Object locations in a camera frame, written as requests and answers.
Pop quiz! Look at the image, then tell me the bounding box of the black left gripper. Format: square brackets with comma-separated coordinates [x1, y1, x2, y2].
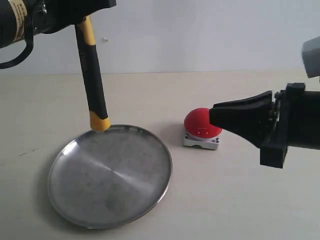
[32, 0, 117, 34]

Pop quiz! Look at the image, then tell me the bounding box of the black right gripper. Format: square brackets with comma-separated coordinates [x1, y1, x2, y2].
[209, 82, 320, 169]

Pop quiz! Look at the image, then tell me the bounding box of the red dome push button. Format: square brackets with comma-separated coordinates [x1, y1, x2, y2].
[183, 107, 223, 151]

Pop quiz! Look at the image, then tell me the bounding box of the yellow black claw hammer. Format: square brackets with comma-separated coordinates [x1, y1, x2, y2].
[74, 15, 111, 132]

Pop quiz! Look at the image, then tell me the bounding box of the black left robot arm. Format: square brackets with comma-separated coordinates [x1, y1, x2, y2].
[0, 0, 117, 48]

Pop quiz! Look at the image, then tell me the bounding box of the round steel plate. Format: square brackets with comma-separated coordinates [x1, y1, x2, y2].
[47, 124, 173, 230]

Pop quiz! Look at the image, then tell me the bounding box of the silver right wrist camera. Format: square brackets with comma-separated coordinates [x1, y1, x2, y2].
[301, 36, 320, 78]

